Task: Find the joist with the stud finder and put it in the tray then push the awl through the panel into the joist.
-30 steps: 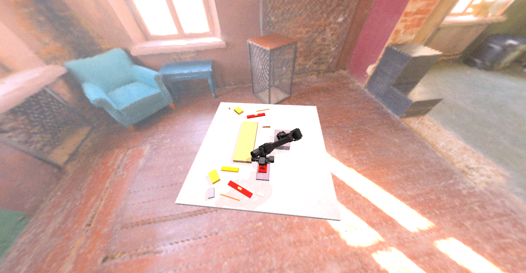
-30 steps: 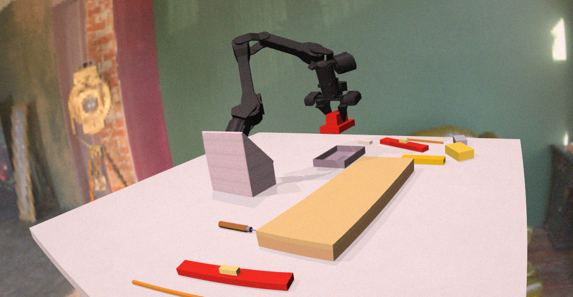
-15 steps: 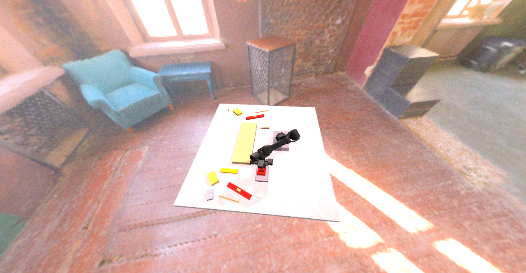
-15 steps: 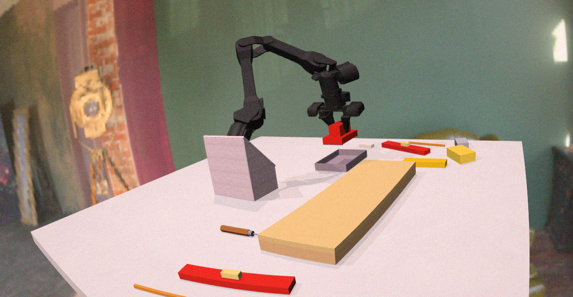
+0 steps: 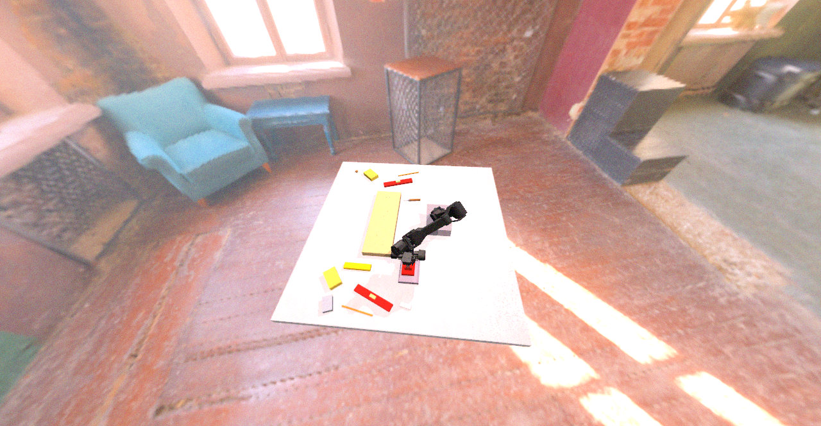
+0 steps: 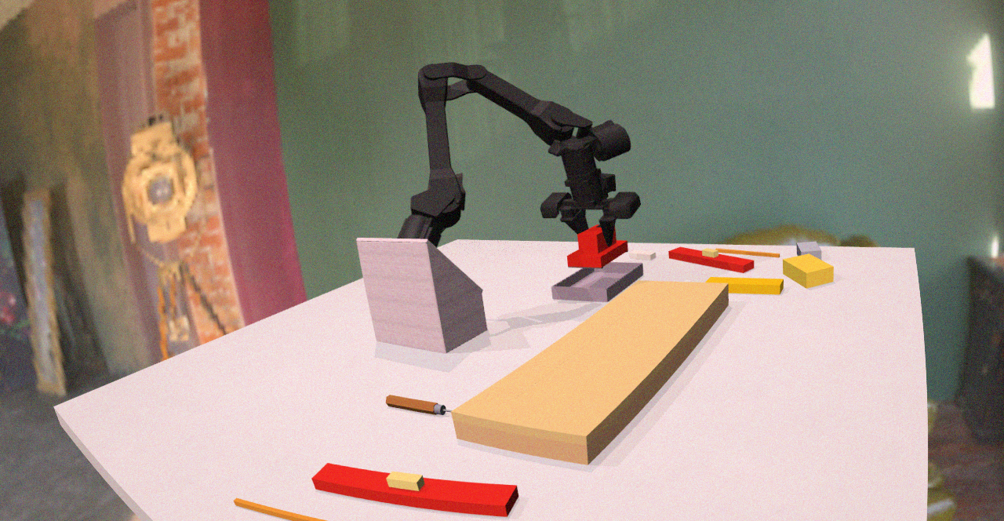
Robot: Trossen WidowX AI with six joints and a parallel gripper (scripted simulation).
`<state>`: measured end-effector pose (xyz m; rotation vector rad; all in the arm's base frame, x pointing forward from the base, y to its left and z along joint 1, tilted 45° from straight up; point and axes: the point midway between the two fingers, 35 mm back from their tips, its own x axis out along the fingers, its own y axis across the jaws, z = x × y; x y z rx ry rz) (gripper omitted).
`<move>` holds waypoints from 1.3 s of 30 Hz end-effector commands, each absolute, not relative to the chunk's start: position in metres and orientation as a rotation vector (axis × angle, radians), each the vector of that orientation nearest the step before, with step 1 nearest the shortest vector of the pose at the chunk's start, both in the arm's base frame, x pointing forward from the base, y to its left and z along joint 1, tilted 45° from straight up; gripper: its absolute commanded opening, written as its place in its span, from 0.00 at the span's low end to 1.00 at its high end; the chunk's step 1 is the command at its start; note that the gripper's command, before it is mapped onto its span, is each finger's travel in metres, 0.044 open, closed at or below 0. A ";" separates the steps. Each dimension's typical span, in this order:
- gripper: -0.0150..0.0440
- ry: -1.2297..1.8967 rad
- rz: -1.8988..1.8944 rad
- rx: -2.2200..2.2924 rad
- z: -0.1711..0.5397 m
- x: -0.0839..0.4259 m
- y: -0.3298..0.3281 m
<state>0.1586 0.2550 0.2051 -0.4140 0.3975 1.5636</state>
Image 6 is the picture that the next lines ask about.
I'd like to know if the awl with brown wooden handle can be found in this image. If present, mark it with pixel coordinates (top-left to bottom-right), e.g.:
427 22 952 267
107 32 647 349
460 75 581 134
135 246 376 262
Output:
386 395 452 415

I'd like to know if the thin orange rod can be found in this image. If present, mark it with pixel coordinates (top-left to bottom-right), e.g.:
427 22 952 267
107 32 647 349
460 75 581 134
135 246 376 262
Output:
715 249 780 258
234 498 326 521

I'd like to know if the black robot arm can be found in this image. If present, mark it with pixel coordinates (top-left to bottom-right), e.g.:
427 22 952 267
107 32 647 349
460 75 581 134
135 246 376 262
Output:
397 62 631 247

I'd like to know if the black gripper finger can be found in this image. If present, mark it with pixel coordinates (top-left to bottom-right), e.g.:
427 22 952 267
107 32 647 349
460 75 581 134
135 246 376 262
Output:
599 215 616 247
560 210 588 234

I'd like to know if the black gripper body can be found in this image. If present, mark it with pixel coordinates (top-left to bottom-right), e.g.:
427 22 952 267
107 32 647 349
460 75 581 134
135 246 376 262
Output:
540 167 641 219

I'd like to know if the tan wooden floor panel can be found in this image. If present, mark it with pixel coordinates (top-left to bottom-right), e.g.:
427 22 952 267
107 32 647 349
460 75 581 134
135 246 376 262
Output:
451 280 729 465

